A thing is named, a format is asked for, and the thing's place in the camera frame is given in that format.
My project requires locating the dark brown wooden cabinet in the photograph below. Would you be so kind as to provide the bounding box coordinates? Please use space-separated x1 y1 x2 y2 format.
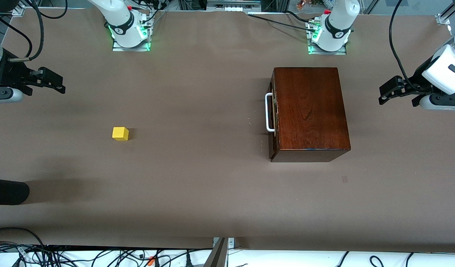
269 67 351 163

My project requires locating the black padded object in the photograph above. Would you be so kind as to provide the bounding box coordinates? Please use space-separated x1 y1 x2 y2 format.
0 178 30 205

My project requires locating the white power strip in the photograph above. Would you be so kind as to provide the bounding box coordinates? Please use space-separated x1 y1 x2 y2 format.
206 0 262 12

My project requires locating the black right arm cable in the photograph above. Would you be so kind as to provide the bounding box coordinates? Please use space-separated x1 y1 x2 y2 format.
7 0 46 62

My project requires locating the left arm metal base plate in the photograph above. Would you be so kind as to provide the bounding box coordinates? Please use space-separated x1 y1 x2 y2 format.
306 19 348 56

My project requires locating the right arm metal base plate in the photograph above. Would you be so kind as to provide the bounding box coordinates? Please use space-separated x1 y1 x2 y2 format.
112 10 154 52

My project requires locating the long black table cable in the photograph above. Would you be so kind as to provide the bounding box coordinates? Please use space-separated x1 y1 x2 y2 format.
248 13 319 32

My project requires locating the black looped cable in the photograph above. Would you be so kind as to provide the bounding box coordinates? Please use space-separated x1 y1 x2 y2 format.
0 227 46 247

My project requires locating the grey metal bracket post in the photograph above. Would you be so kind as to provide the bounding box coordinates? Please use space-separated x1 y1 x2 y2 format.
203 237 235 267

